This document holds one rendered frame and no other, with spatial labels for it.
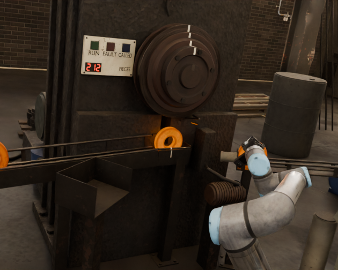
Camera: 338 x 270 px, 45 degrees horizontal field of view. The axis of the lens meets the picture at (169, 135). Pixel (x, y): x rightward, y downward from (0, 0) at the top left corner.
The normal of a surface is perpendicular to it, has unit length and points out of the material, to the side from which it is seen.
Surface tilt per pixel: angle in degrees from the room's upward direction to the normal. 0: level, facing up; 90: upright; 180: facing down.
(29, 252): 0
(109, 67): 90
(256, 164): 85
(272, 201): 20
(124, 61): 90
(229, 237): 102
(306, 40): 90
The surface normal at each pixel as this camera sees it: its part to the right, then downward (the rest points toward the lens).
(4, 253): 0.14, -0.95
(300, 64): 0.45, 0.32
